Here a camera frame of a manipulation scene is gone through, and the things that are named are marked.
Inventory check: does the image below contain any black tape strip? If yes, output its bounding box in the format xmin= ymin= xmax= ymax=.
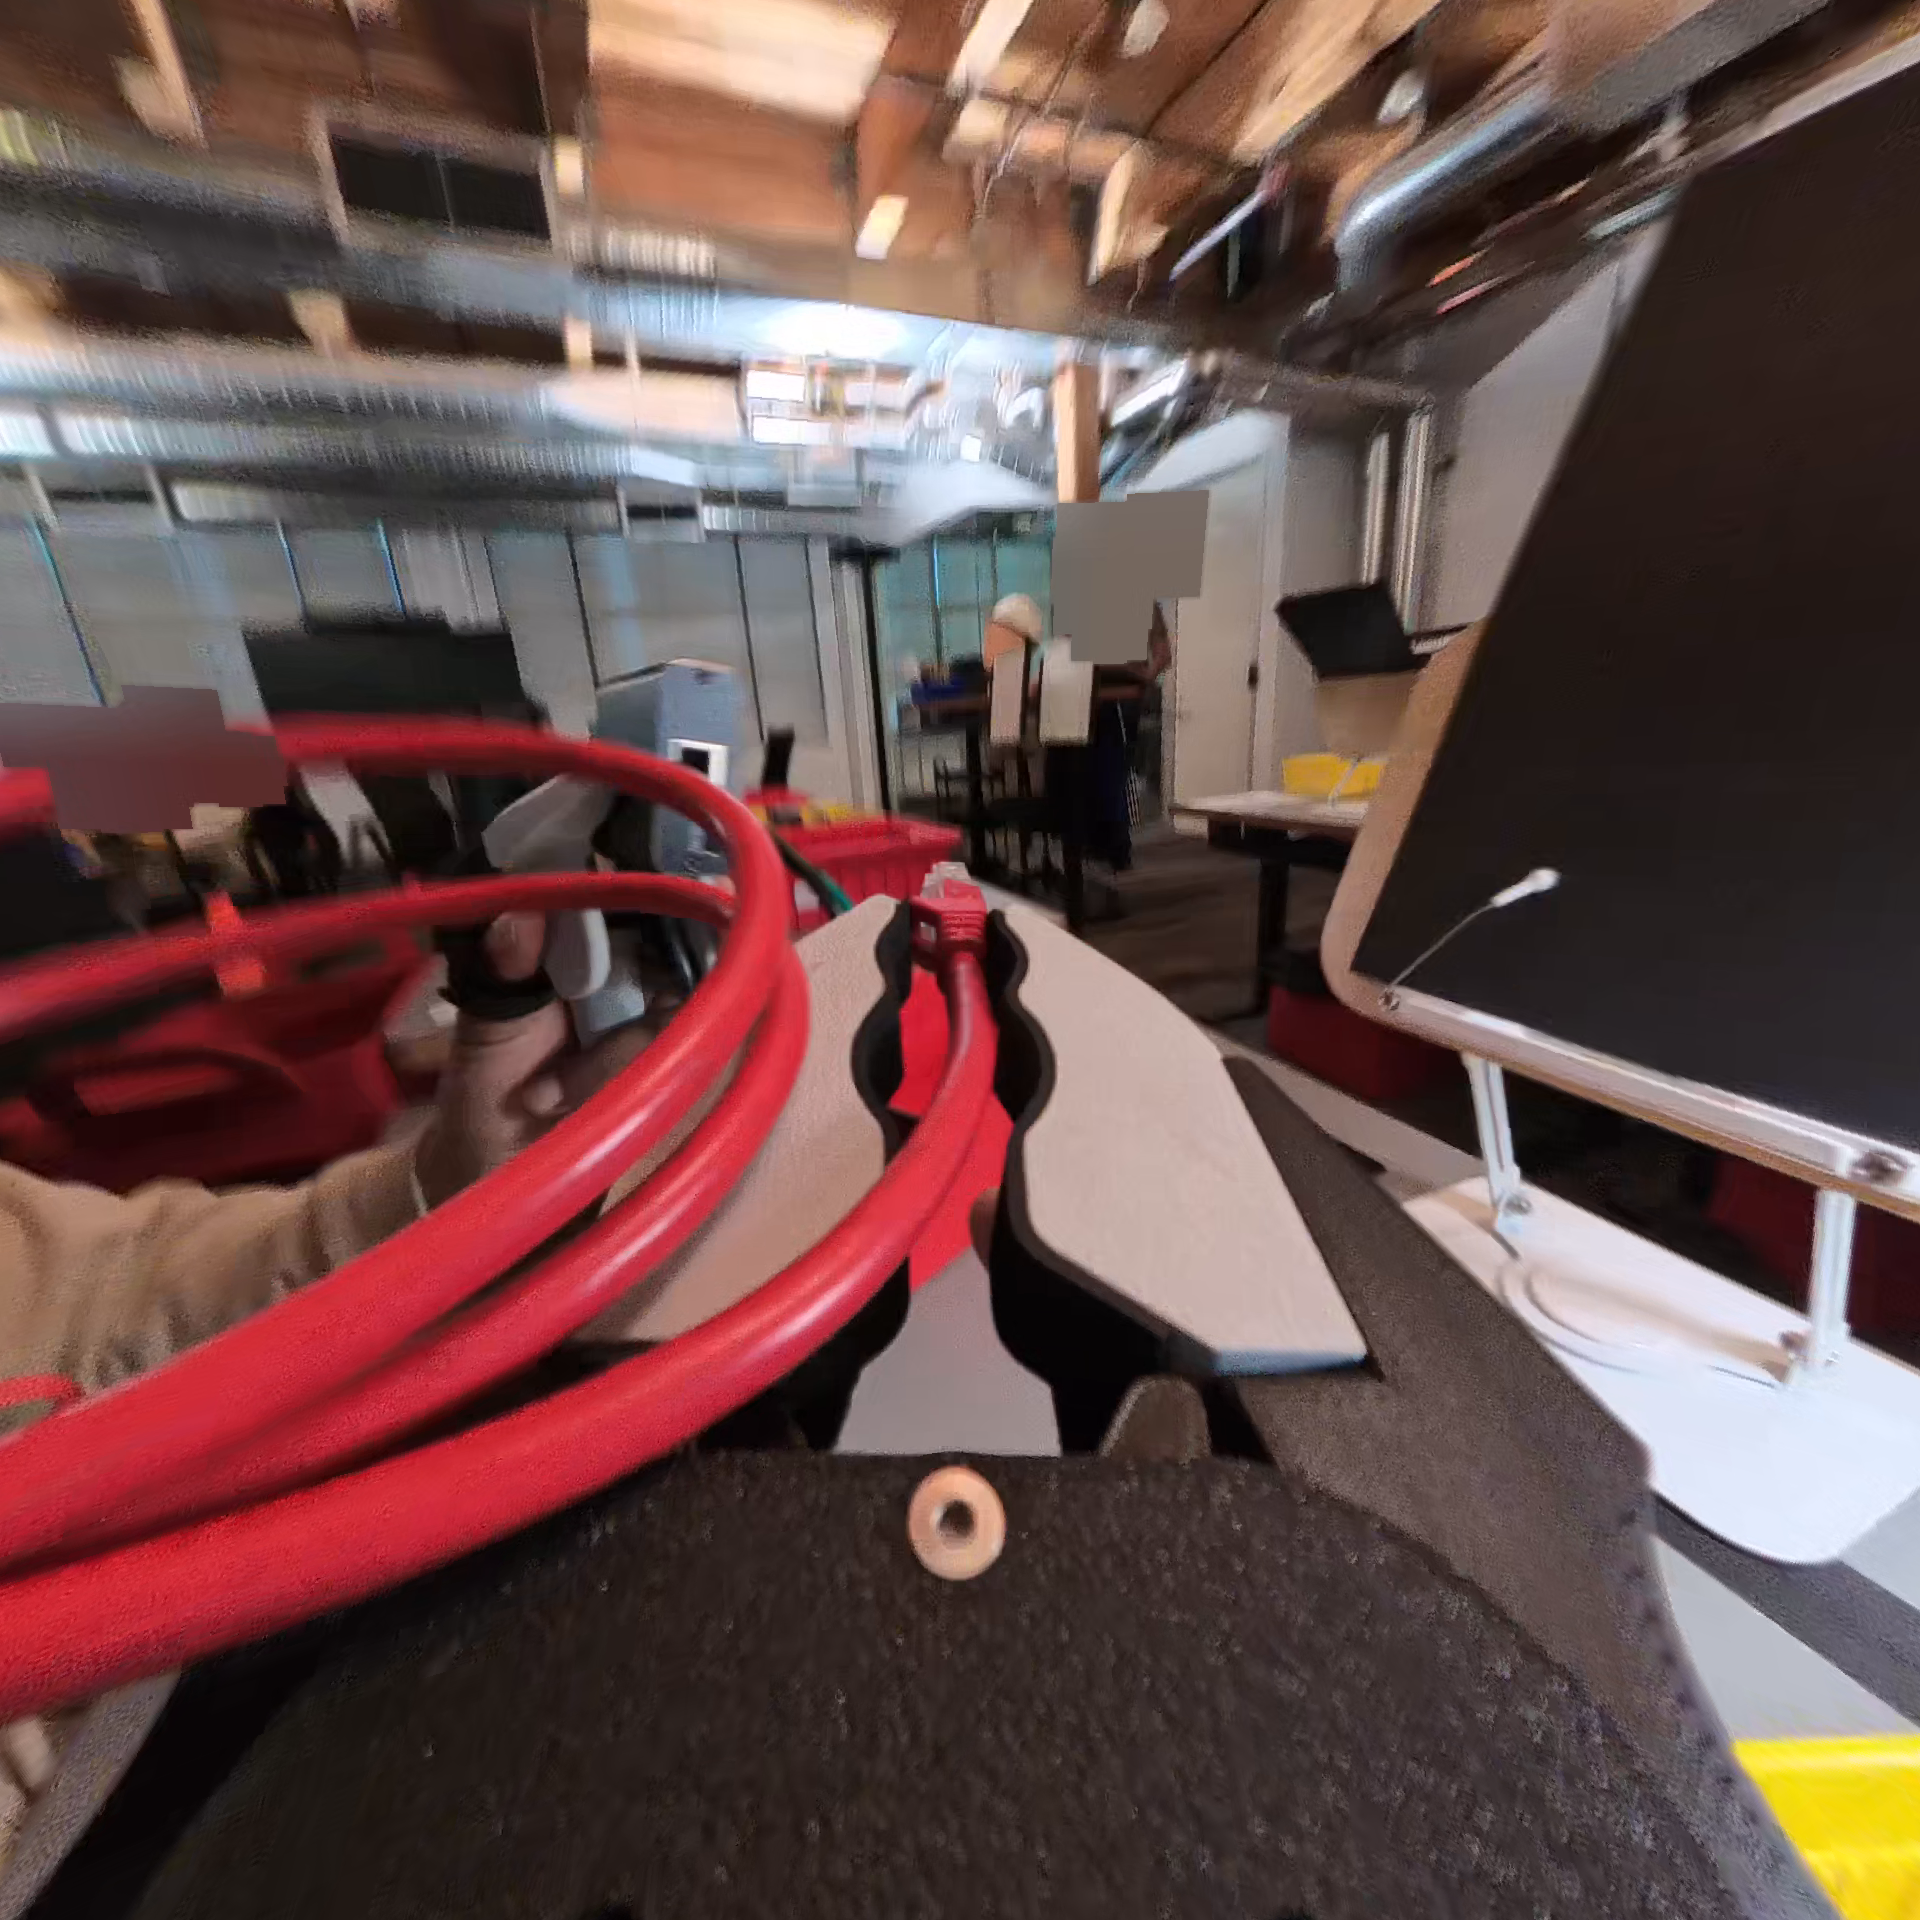
xmin=1650 ymin=1499 xmax=1920 ymax=1727

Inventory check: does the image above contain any white metal stand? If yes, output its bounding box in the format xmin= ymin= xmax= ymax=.
xmin=1401 ymin=1051 xmax=1920 ymax=1569

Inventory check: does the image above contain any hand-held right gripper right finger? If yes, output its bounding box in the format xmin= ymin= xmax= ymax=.
xmin=986 ymin=906 xmax=1370 ymax=1396

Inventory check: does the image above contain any red ethernet cable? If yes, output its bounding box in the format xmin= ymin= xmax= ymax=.
xmin=0 ymin=719 xmax=1037 ymax=1716

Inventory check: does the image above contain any person's left hand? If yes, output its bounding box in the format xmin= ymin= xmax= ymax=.
xmin=382 ymin=906 xmax=680 ymax=1204

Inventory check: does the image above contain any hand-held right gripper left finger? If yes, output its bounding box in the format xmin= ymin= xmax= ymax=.
xmin=577 ymin=893 xmax=916 ymax=1344

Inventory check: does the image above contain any red plastic bin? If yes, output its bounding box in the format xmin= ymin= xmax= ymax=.
xmin=883 ymin=1035 xmax=1018 ymax=1294

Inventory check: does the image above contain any green ethernet cable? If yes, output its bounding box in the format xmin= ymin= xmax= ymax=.
xmin=769 ymin=831 xmax=857 ymax=922

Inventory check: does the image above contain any red tote basket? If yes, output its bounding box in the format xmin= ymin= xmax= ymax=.
xmin=0 ymin=915 xmax=436 ymax=1188

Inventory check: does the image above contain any wooden top table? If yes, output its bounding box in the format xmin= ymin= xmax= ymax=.
xmin=1170 ymin=793 xmax=1375 ymax=976

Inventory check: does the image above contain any red storage bin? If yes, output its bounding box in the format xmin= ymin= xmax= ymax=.
xmin=749 ymin=787 xmax=962 ymax=900
xmin=1266 ymin=982 xmax=1461 ymax=1107

